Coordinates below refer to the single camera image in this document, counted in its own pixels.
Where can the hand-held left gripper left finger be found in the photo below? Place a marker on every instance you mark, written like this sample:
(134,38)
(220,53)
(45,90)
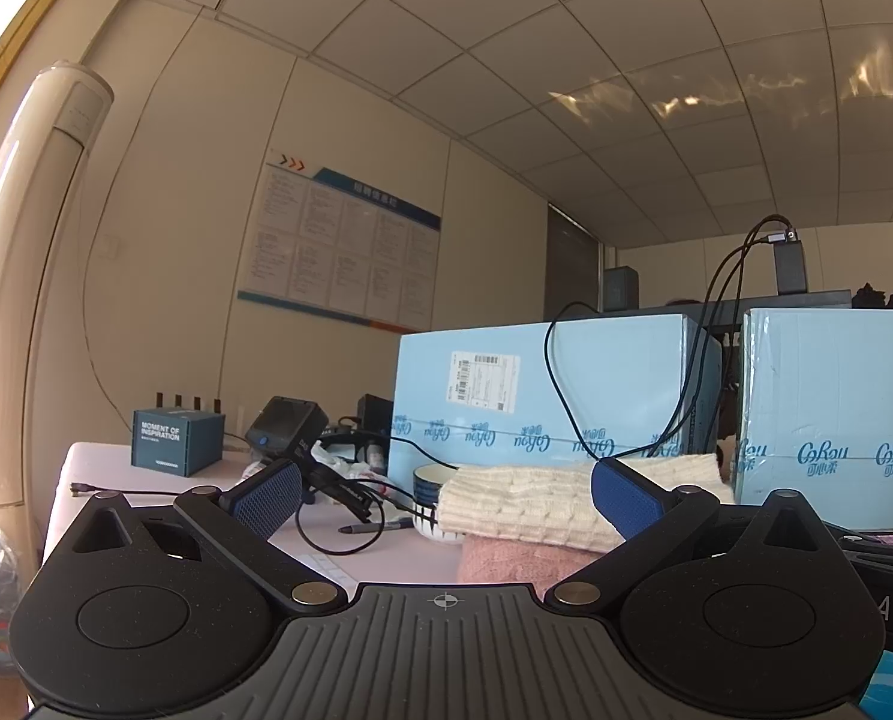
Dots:
(270,496)

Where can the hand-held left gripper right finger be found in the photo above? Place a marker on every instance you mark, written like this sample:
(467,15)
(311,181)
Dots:
(626,502)

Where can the cream knit sweater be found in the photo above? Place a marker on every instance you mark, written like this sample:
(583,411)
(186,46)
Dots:
(521,499)

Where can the black pen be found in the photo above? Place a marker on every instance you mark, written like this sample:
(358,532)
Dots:
(375,526)

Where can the small teal box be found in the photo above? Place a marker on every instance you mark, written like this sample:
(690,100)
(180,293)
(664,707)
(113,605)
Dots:
(172,441)

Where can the pink knit sweater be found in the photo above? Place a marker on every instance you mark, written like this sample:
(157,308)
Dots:
(517,562)

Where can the black box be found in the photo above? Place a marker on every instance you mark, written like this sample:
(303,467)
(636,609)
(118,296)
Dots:
(375,420)

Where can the light blue box with shipping label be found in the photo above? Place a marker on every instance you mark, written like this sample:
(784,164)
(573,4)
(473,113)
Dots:
(566,382)

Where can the striped ceramic bowl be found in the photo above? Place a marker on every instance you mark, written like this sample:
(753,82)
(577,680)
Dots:
(427,495)

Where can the small black block device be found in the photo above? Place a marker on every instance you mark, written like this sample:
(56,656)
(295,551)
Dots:
(621,289)

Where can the large light blue cardboard box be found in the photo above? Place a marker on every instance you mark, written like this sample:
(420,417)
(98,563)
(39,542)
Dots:
(828,390)

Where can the dark grey door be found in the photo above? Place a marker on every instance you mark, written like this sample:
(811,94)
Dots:
(572,262)

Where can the black power adapter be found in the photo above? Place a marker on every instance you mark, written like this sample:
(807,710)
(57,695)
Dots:
(791,266)

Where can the dark cloth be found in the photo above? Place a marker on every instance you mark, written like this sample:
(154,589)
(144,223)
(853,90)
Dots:
(885,298)

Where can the tall cream air conditioner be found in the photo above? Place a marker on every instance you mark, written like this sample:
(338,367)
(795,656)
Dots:
(19,300)

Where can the wall notice poster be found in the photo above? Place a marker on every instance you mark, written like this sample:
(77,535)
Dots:
(341,240)

